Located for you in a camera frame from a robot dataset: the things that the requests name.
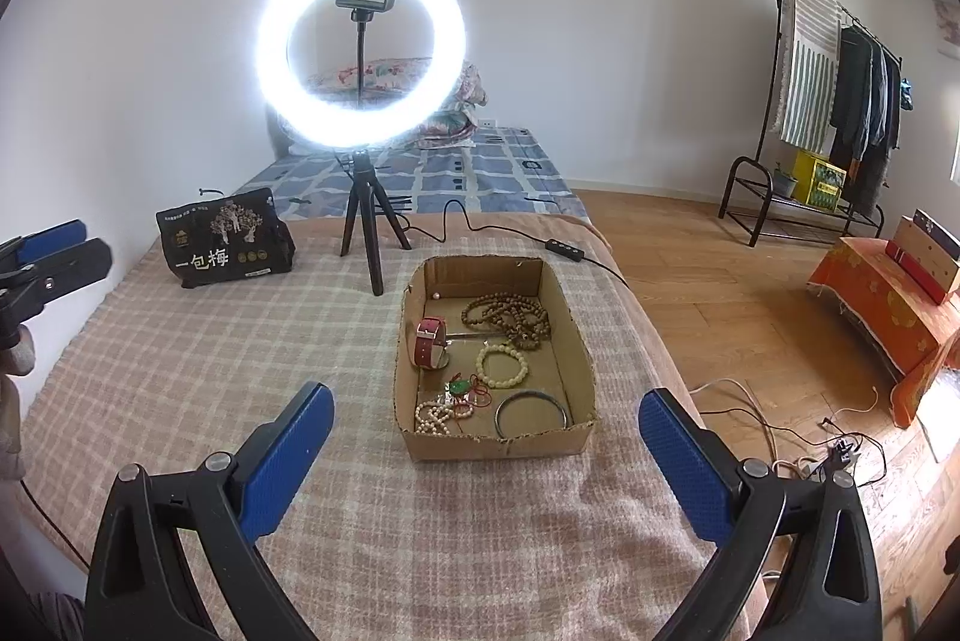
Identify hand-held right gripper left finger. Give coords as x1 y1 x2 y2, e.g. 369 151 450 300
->
85 381 336 641

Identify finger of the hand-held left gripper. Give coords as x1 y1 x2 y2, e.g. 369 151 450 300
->
0 219 89 271
0 238 113 349

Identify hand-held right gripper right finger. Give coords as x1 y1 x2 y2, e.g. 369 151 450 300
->
637 387 884 641

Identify white pearl necklace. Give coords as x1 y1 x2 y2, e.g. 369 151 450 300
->
414 395 475 438

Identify green jade pendant red cord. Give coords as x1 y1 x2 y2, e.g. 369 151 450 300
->
442 371 496 409

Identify brown cardboard box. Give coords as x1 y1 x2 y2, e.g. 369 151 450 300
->
394 254 599 462

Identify cream bead bracelet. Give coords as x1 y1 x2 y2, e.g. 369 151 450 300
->
477 343 531 389

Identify brown wooden bead necklace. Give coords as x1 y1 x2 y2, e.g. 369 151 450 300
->
461 290 552 349

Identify person's left hand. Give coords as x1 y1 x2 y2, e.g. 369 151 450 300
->
0 322 36 381

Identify black snack bag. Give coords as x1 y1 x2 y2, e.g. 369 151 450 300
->
155 187 296 289

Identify silver bangle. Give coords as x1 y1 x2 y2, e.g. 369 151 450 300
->
493 390 569 439

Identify orange cloth covered table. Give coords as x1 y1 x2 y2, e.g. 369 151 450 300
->
808 236 960 462

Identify black tripod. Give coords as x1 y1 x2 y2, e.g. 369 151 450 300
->
340 149 413 297

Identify black metal clothes rack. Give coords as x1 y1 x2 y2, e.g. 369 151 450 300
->
718 0 905 248

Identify red flat box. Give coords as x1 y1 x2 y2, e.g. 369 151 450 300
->
885 239 950 304

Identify yellow box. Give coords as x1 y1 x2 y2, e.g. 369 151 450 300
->
793 149 848 211

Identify cardboard boxes on table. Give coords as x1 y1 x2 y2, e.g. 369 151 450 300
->
896 208 960 304

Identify blue patterned bed sheet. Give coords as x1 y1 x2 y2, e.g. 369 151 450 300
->
240 125 593 222

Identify black phone holder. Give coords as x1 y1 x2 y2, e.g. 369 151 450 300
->
335 0 396 109

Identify dark hanging clothes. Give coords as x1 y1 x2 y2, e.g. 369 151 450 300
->
829 24 902 214

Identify folded floral quilt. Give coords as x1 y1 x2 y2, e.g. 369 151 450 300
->
274 57 490 151

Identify striped hanging cloth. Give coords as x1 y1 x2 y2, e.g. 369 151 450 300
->
772 0 842 147

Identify white floor cable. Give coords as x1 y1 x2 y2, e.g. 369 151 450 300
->
690 378 880 484

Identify red strap wristwatch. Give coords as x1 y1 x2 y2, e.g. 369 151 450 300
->
407 316 451 372

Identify black floor cable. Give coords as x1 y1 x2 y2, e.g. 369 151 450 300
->
821 416 910 488

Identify black ring light cable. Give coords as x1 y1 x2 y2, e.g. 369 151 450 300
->
386 198 627 282

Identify white ring light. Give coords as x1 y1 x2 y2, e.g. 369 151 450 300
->
255 0 470 154

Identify wall picture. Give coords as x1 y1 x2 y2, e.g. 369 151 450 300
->
930 0 960 46

